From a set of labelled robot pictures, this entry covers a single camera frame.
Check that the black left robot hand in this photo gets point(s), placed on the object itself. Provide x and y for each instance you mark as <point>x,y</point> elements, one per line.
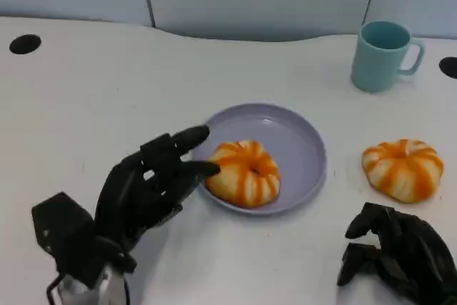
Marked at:
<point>143,190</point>

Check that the pale green mug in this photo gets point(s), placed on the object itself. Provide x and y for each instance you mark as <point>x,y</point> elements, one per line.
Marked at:
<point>378,65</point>

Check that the orange and white bread roll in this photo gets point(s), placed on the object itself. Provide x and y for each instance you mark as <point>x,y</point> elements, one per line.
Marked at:
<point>246,176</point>
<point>403,171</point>

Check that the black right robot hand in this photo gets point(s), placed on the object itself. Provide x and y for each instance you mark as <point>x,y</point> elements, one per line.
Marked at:
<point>414,255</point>

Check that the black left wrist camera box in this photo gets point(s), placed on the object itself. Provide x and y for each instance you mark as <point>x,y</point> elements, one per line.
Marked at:
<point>71,237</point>

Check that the lilac plate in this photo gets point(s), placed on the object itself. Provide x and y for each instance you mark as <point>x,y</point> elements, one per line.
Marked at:
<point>292,140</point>

